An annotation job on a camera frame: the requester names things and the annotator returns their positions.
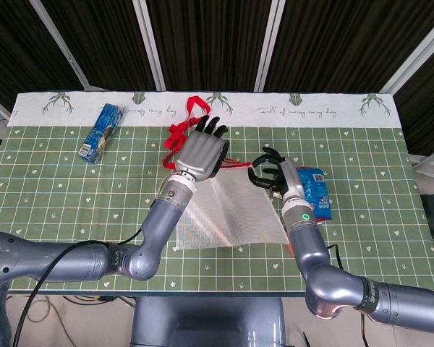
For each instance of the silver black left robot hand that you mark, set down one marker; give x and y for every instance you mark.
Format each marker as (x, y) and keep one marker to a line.
(200, 153)

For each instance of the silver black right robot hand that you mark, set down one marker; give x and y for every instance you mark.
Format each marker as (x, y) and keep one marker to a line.
(291, 180)

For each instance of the clear zip mesh pouch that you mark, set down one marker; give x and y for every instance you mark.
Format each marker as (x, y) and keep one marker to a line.
(231, 217)

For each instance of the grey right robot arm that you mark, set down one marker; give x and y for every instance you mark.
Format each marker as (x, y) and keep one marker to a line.
(329, 282)

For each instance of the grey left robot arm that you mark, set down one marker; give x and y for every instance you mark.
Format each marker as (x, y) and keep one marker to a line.
(76, 262)

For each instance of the blue snack bag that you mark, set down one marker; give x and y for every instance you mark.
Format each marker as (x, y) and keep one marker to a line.
(316, 191)

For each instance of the green grid tablecloth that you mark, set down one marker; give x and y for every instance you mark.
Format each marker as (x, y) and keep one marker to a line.
(365, 162)

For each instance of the blue rectangular carton box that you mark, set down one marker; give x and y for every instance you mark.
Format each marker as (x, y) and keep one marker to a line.
(101, 133)

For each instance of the grey robot torso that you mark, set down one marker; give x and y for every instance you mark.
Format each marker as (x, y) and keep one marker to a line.
(209, 321)

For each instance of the white partition post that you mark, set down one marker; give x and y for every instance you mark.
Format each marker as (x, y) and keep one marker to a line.
(416, 54)
(148, 45)
(59, 45)
(268, 45)

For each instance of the white frame rail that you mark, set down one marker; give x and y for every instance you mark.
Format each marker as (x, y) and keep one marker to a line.
(428, 159)

